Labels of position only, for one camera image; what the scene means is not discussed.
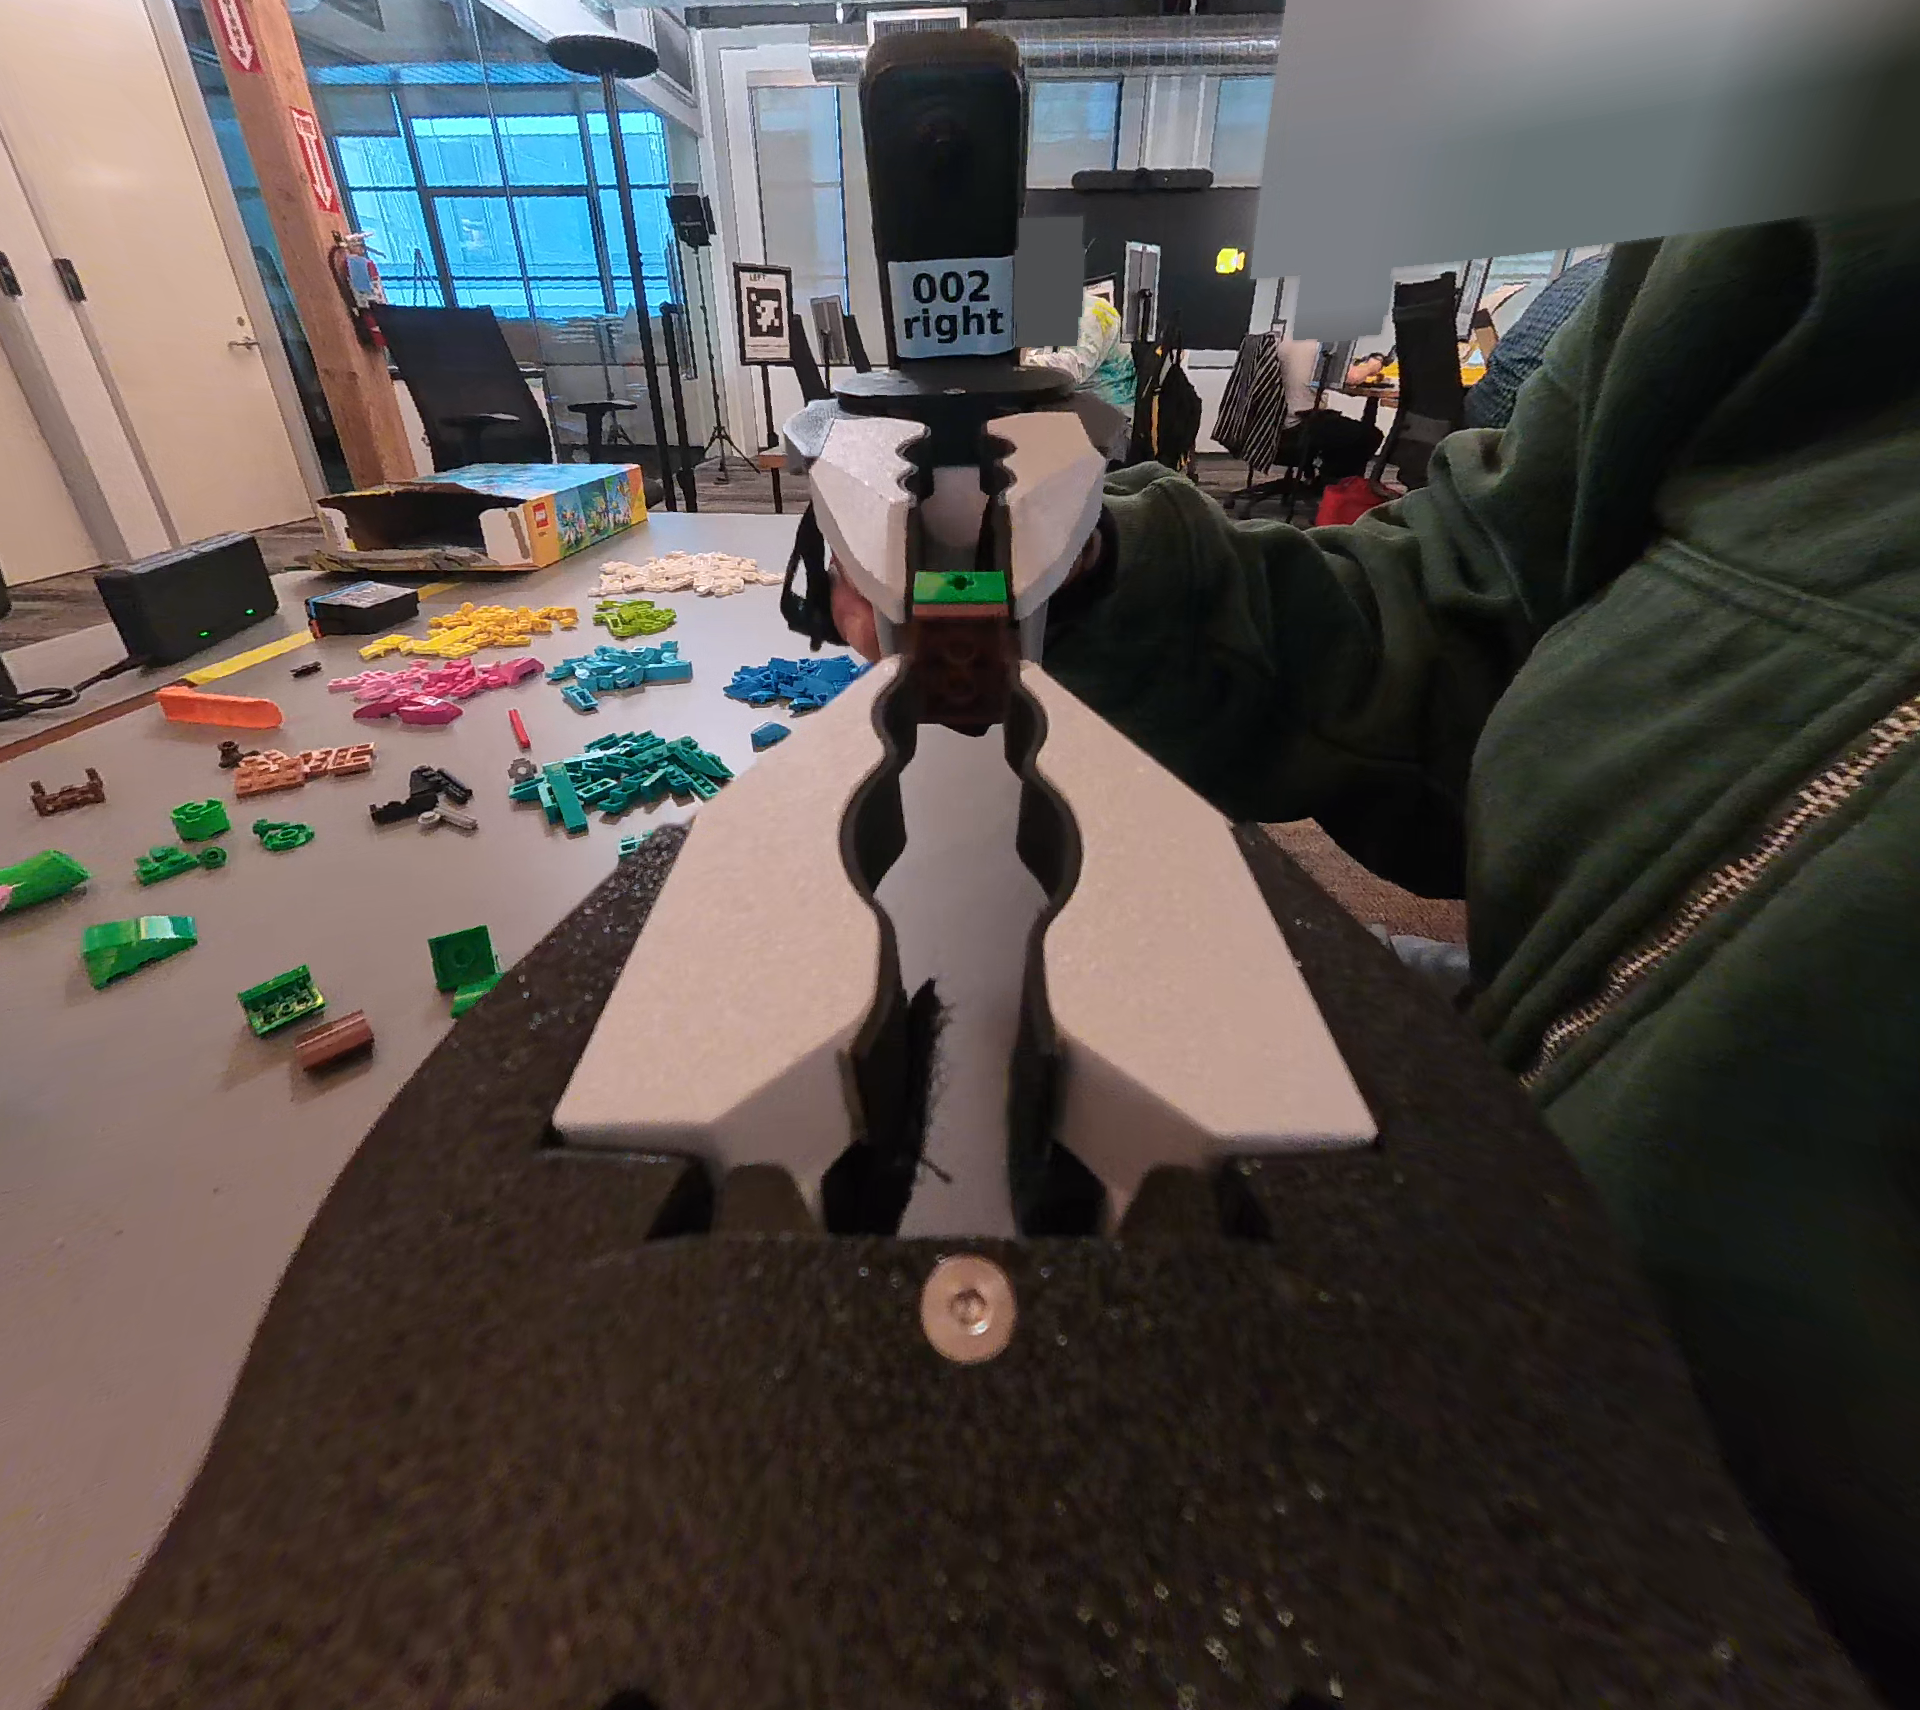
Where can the white wall vent grille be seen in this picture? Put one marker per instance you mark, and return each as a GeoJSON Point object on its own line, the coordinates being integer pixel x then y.
{"type": "Point", "coordinates": [915, 24]}

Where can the striped garment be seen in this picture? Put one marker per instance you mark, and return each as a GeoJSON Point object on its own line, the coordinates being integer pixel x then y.
{"type": "Point", "coordinates": [1254, 398]}

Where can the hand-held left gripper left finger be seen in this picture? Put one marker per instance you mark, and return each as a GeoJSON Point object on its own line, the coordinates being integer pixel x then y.
{"type": "Point", "coordinates": [719, 989]}

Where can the green and brown lego assembly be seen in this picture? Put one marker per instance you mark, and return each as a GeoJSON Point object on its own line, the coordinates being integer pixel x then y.
{"type": "Point", "coordinates": [953, 675]}

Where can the black wall screen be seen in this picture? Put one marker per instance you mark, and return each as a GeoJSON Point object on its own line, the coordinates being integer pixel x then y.
{"type": "Point", "coordinates": [1171, 255]}

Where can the orange lego piece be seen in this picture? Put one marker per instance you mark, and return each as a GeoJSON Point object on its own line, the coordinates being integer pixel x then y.
{"type": "Point", "coordinates": [217, 708]}

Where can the tripod with black device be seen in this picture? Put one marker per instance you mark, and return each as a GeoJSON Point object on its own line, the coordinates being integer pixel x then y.
{"type": "Point", "coordinates": [690, 218]}

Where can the pile of salmon lego pieces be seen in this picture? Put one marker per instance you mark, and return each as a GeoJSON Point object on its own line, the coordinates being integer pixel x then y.
{"type": "Point", "coordinates": [300, 769]}

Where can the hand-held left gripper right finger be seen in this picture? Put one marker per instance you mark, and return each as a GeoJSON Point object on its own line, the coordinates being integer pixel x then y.
{"type": "Point", "coordinates": [1200, 989]}

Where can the black charger box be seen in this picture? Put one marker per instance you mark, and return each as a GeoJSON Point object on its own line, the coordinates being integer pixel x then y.
{"type": "Point", "coordinates": [189, 592]}

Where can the marker tag sign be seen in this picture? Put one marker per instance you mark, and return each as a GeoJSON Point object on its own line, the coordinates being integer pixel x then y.
{"type": "Point", "coordinates": [764, 313]}

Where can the pile of turquoise lego pieces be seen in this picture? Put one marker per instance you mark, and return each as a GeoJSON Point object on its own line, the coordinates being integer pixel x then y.
{"type": "Point", "coordinates": [623, 674]}

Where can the pile of blue lego pieces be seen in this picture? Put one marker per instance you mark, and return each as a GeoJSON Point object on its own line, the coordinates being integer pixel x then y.
{"type": "Point", "coordinates": [794, 681]}

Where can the pile of yellow lego pieces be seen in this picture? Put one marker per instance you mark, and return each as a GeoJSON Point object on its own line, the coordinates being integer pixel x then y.
{"type": "Point", "coordinates": [465, 630]}

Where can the pile of teal lego pieces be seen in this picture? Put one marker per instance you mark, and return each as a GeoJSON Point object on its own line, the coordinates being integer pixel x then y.
{"type": "Point", "coordinates": [623, 777]}

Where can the dark brown lego bracket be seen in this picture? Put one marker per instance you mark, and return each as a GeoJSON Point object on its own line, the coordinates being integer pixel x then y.
{"type": "Point", "coordinates": [69, 797]}

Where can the black box with blue edge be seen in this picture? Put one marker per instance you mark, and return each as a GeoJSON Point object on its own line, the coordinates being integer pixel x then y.
{"type": "Point", "coordinates": [364, 608]}

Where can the person's right forearm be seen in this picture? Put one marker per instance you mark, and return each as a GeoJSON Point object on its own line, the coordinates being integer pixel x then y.
{"type": "Point", "coordinates": [1276, 630]}

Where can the person's right hand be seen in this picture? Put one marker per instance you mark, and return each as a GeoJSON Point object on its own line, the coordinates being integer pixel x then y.
{"type": "Point", "coordinates": [849, 619]}

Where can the red fire extinguisher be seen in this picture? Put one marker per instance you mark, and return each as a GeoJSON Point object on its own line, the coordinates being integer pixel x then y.
{"type": "Point", "coordinates": [361, 292]}

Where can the black lego connector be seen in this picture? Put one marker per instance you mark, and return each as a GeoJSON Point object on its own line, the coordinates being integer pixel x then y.
{"type": "Point", "coordinates": [426, 788]}

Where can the group of green lego pieces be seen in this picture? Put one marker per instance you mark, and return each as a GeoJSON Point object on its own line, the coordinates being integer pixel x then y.
{"type": "Point", "coordinates": [136, 949]}

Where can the black mesh chair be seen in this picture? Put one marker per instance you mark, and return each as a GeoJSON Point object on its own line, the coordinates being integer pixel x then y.
{"type": "Point", "coordinates": [1425, 376]}

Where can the black office chair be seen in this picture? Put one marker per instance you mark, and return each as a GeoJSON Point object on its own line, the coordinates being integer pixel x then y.
{"type": "Point", "coordinates": [458, 383]}

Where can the person's torso in green jacket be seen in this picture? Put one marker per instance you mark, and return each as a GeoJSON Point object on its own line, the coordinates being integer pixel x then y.
{"type": "Point", "coordinates": [1726, 840]}

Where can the wooden post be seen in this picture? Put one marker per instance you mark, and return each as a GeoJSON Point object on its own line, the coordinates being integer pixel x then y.
{"type": "Point", "coordinates": [286, 167]}

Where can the pile of pink lego pieces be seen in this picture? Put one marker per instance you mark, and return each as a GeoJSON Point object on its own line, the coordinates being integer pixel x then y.
{"type": "Point", "coordinates": [435, 687]}

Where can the pile of lime lego pieces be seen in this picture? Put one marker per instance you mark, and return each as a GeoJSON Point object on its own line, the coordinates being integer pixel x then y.
{"type": "Point", "coordinates": [635, 618]}

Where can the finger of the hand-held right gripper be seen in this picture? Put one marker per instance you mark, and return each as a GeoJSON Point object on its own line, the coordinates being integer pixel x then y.
{"type": "Point", "coordinates": [1057, 495]}
{"type": "Point", "coordinates": [864, 495]}

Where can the yellow tape strip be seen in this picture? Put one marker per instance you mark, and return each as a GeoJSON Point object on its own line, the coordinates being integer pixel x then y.
{"type": "Point", "coordinates": [247, 661]}

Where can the pile of white lego pieces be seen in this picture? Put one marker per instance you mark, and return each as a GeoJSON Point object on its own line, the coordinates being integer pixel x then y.
{"type": "Point", "coordinates": [683, 574]}

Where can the open lego set box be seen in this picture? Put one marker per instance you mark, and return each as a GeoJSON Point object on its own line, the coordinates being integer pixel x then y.
{"type": "Point", "coordinates": [510, 509]}

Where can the cream door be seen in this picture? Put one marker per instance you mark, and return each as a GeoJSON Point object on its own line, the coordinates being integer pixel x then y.
{"type": "Point", "coordinates": [166, 285]}
{"type": "Point", "coordinates": [16, 419]}

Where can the black floor lamp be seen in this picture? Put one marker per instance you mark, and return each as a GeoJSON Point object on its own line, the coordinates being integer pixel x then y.
{"type": "Point", "coordinates": [602, 57]}

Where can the reddish brown lego brick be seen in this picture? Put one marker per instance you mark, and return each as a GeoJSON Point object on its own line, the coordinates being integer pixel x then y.
{"type": "Point", "coordinates": [331, 1040]}

